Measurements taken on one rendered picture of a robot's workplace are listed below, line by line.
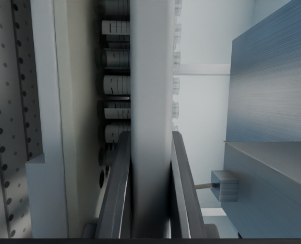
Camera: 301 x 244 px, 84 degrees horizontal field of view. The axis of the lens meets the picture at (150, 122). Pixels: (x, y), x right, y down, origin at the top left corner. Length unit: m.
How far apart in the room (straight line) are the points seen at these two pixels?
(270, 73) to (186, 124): 3.26
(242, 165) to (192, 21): 3.54
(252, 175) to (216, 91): 3.58
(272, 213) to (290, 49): 0.37
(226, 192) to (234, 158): 0.04
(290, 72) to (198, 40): 3.23
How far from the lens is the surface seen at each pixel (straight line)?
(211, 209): 1.38
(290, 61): 0.49
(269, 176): 0.20
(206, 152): 4.11
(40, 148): 0.18
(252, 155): 0.22
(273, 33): 0.55
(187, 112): 3.66
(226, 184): 0.24
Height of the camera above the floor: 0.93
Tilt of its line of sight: 1 degrees up
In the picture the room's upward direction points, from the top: 90 degrees clockwise
